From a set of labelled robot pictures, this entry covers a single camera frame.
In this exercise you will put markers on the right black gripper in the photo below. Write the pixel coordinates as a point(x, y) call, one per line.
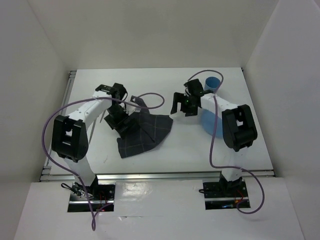
point(190, 112)

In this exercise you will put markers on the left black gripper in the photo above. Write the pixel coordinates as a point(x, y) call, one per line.
point(117, 125)

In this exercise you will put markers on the dark grey checked cloth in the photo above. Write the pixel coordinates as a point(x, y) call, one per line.
point(149, 131)

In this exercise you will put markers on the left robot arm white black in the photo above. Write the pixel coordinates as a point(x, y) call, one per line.
point(70, 139)

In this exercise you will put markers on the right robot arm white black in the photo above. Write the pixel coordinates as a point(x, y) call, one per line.
point(238, 127)

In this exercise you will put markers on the silver spoon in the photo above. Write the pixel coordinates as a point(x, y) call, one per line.
point(102, 116)

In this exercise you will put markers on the silver fork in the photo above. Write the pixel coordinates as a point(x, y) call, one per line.
point(92, 130)

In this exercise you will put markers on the blue plastic cup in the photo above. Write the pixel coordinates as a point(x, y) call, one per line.
point(211, 83)

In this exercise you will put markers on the blue plastic plate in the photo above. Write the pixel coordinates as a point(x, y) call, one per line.
point(207, 121)

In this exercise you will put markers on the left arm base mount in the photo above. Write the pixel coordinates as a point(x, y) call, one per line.
point(102, 199)

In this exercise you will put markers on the aluminium table frame rail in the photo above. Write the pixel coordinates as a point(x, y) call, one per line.
point(185, 153)

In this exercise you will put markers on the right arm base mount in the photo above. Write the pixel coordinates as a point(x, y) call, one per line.
point(221, 195)

